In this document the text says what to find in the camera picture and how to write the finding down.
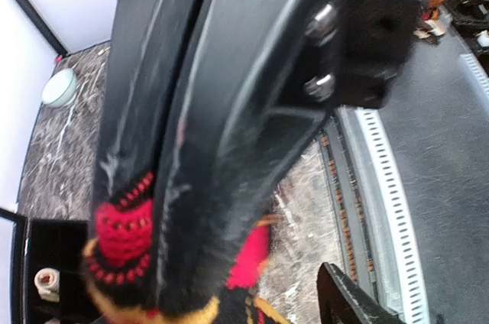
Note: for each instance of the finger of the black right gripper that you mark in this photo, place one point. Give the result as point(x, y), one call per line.
point(148, 122)

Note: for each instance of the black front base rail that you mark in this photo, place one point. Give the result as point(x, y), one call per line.
point(348, 207)

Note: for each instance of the black argyle orange red sock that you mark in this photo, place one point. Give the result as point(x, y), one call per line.
point(146, 263)

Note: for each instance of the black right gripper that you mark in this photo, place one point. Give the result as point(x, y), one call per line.
point(364, 44)

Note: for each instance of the white slotted cable duct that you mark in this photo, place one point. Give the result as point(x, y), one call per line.
point(429, 151)

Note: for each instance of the beige rolled sock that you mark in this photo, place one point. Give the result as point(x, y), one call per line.
point(47, 282)

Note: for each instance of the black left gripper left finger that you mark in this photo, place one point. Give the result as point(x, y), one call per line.
point(253, 59)

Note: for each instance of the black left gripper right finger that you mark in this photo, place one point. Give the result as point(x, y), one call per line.
point(341, 300)

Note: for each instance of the pale green bowl at back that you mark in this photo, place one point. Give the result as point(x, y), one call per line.
point(60, 90)

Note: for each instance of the black box with glass lid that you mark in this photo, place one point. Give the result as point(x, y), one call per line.
point(28, 245)

